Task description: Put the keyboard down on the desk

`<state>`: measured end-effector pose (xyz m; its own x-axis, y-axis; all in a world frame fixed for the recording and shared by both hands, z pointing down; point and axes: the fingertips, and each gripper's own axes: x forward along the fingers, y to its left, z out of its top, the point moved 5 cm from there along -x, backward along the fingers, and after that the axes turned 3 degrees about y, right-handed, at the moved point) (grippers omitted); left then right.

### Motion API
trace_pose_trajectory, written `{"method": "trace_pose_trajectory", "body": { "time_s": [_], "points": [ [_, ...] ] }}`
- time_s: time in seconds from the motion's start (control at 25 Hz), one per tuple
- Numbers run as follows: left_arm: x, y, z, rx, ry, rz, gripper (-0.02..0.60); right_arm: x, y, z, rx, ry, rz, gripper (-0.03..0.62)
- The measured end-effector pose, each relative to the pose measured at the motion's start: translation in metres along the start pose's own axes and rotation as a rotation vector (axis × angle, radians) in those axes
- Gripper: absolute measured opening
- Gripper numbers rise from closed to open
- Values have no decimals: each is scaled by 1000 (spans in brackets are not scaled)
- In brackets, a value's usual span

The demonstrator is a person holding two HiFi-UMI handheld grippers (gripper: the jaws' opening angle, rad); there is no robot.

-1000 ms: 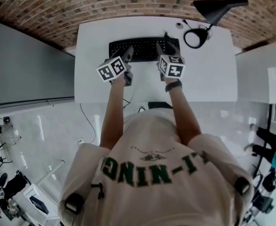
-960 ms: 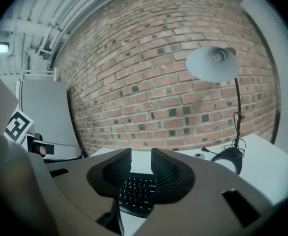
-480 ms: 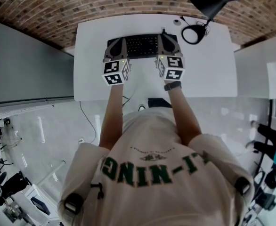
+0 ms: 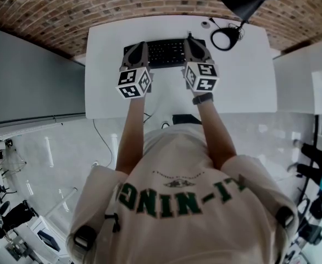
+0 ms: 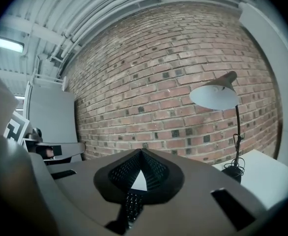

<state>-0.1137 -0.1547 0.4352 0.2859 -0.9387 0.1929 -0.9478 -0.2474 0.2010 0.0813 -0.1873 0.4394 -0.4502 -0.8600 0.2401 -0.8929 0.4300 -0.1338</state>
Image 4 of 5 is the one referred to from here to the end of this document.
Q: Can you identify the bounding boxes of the person's cream t-shirt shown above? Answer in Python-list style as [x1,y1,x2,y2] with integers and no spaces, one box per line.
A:
[66,125,299,264]

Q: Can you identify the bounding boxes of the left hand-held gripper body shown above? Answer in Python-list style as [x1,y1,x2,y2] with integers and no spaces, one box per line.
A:
[115,64,154,100]

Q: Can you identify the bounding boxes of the grey partition panel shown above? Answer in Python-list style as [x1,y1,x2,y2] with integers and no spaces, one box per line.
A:
[0,25,87,133]

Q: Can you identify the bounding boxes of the black keyboard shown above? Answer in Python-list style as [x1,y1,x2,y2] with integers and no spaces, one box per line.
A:
[123,38,207,70]

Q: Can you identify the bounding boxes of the person's left forearm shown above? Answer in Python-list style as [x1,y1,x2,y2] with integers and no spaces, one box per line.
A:
[115,96,147,174]

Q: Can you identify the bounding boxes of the person's black trousers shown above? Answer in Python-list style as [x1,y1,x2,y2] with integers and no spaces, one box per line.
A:
[172,114,203,126]

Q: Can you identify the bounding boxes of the white partition panel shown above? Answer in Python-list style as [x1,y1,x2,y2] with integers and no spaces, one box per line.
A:
[272,36,322,115]

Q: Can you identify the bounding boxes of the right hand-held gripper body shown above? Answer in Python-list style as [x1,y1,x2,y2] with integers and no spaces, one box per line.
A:
[181,62,221,94]

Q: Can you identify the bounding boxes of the black wristband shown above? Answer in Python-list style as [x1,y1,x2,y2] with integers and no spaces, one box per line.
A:
[192,93,214,106]

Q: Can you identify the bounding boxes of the white table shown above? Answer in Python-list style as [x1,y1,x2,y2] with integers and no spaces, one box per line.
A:
[85,14,278,120]

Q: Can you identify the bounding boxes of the small white desk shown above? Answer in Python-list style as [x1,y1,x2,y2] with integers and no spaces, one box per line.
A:
[30,187,78,258]

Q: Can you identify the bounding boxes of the black box device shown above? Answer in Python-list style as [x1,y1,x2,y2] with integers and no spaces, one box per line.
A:
[37,229,60,251]

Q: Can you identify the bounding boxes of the grey floor cable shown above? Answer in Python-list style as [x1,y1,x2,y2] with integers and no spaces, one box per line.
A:
[92,119,114,166]

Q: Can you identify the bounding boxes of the black shoulder strap buckle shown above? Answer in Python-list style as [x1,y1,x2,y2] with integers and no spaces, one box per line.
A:
[276,206,295,228]
[73,225,98,251]

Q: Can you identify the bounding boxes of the person's right forearm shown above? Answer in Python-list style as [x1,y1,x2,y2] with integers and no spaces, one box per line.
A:
[192,91,237,170]

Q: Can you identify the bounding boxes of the black desk lamp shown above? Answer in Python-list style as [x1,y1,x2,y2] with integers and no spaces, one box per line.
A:
[208,0,285,51]

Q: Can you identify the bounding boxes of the black equipment stand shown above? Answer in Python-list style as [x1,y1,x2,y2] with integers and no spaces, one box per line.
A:
[295,194,322,244]

